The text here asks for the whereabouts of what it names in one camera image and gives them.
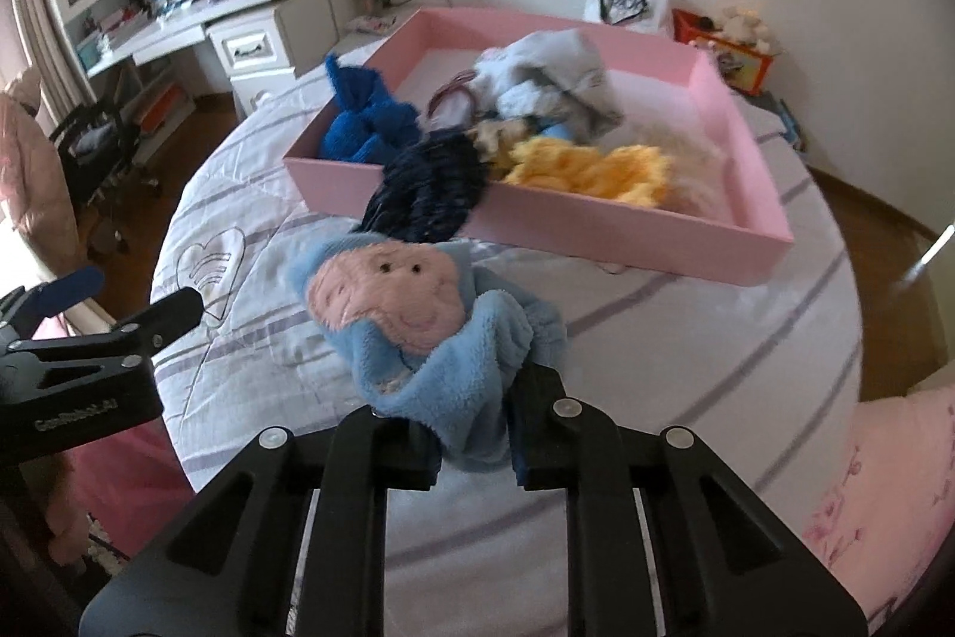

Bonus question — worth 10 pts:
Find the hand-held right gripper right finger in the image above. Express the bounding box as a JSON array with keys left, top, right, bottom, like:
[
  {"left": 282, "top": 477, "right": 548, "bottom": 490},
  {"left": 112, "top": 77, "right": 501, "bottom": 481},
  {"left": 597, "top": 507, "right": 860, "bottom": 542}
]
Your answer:
[{"left": 511, "top": 364, "right": 870, "bottom": 637}]

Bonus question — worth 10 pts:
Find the stack of books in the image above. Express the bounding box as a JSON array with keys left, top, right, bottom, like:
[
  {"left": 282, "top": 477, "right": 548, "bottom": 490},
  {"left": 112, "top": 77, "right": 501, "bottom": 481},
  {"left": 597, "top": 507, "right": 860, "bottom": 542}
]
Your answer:
[{"left": 75, "top": 6, "right": 150, "bottom": 75}]

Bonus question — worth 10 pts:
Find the dark navy knitted hat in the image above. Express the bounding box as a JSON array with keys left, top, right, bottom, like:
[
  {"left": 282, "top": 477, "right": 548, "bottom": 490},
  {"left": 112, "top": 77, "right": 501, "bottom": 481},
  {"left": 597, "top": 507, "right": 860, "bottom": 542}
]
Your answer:
[{"left": 358, "top": 128, "right": 494, "bottom": 242}]

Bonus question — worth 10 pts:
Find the pink bedspread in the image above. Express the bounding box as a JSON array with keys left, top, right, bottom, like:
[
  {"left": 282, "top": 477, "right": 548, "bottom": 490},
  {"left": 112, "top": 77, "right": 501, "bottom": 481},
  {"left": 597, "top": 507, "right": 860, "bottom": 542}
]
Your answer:
[{"left": 30, "top": 309, "right": 195, "bottom": 564}]

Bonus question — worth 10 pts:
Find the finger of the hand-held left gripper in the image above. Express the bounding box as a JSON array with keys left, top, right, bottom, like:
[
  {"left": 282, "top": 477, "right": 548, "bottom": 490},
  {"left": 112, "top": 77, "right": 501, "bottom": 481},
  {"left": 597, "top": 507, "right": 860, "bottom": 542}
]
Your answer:
[
  {"left": 0, "top": 267, "right": 106, "bottom": 341},
  {"left": 11, "top": 286, "right": 206, "bottom": 361}
]

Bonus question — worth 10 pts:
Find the blue knitted cloth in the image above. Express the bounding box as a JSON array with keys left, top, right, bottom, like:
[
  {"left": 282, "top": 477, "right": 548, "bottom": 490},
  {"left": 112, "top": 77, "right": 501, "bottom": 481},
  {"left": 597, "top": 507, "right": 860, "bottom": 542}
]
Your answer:
[{"left": 321, "top": 53, "right": 423, "bottom": 164}]

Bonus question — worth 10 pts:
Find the pink hair tie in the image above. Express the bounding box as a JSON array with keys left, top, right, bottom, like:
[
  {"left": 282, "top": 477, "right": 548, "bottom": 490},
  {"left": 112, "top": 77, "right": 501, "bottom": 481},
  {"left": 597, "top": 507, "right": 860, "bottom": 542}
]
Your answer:
[{"left": 427, "top": 72, "right": 486, "bottom": 125}]

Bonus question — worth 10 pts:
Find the black office chair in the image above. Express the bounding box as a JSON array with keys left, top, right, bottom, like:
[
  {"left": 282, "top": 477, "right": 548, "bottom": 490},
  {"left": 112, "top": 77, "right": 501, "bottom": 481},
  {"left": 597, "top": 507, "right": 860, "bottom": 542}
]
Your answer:
[{"left": 48, "top": 96, "right": 161, "bottom": 250}]

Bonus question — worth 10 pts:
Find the light blue fleece sock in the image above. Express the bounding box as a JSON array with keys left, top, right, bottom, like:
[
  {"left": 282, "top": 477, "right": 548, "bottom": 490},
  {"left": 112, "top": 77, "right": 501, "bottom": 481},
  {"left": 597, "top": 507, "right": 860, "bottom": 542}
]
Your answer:
[{"left": 304, "top": 238, "right": 568, "bottom": 475}]

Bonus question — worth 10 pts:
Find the cream plush toy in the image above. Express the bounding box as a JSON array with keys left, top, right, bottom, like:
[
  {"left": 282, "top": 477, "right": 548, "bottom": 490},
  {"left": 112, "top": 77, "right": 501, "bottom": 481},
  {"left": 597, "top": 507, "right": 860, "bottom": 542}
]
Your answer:
[{"left": 708, "top": 6, "right": 777, "bottom": 48}]

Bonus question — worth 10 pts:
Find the light blue printed cloth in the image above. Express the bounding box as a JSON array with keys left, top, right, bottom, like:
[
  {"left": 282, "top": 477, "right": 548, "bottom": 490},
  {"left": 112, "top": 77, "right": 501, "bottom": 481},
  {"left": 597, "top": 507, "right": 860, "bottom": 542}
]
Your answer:
[{"left": 473, "top": 29, "right": 626, "bottom": 146}]

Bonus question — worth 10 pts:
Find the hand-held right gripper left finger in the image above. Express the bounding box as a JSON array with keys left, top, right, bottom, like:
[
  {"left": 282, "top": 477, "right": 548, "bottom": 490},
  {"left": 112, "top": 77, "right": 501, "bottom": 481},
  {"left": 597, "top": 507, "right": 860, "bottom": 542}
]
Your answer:
[{"left": 78, "top": 404, "right": 449, "bottom": 637}]

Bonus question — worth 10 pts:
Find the yellow knitted cloth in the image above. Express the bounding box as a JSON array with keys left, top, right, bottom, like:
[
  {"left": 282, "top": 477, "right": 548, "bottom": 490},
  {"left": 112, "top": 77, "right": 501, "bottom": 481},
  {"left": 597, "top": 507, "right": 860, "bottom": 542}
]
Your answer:
[{"left": 501, "top": 137, "right": 676, "bottom": 207}]

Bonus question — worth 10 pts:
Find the white desk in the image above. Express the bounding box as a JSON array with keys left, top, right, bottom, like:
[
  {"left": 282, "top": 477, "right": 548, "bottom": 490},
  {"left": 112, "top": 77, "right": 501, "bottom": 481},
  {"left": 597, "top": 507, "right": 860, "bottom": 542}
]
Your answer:
[{"left": 78, "top": 0, "right": 366, "bottom": 119}]

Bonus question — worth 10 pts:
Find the red storage box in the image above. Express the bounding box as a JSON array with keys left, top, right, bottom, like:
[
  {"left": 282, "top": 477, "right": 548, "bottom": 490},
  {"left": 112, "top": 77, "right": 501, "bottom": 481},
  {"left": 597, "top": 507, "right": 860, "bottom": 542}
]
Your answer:
[{"left": 671, "top": 8, "right": 781, "bottom": 97}]

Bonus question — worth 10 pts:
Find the blue book stack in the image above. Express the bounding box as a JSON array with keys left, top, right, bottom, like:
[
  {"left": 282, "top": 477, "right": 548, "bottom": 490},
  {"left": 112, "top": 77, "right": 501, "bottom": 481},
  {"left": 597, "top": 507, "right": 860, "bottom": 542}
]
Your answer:
[{"left": 776, "top": 100, "right": 807, "bottom": 153}]

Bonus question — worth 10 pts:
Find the pale pink floral quilt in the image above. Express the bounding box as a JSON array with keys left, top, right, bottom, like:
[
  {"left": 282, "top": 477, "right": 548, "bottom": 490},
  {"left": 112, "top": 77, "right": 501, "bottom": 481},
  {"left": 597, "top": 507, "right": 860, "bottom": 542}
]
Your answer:
[{"left": 802, "top": 383, "right": 955, "bottom": 601}]

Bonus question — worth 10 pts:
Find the beige curtain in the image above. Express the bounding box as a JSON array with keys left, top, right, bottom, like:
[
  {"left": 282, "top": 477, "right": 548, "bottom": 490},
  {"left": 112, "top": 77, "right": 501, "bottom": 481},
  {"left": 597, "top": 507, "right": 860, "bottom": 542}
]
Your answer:
[{"left": 4, "top": 0, "right": 76, "bottom": 108}]

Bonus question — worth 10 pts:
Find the pink cardboard box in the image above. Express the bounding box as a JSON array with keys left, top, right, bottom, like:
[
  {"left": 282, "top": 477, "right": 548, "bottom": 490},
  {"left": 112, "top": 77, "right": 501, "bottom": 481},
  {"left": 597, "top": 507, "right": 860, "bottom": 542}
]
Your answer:
[{"left": 282, "top": 6, "right": 796, "bottom": 289}]

